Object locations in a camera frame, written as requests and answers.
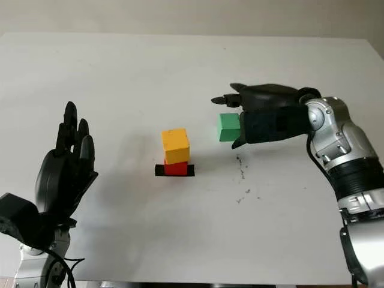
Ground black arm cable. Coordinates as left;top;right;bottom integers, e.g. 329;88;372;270
338;206;370;286
44;245;86;288

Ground red wooden block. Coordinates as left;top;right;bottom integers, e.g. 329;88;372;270
164;161;189;176

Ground dark metal bar under table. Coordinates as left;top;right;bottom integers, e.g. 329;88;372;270
98;281;301;288

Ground yellow wooden block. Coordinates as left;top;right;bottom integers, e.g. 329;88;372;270
161;128;191;165

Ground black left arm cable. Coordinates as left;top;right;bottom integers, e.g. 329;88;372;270
44;245;86;288

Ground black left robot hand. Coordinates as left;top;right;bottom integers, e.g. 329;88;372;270
34;101;99;224

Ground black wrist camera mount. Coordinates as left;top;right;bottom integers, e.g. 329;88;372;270
241;104;310;145
0;193;58;250

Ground black tape strip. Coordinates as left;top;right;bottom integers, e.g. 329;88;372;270
154;164;196;178

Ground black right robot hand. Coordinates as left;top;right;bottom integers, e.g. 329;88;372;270
211;83;322;149

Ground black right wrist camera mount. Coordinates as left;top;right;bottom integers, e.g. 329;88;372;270
241;104;310;145

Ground green wooden block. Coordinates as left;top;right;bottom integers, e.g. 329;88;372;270
218;113;242;142

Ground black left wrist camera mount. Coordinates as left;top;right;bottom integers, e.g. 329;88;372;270
0;193;58;250

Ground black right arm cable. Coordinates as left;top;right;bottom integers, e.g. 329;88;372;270
338;206;370;286

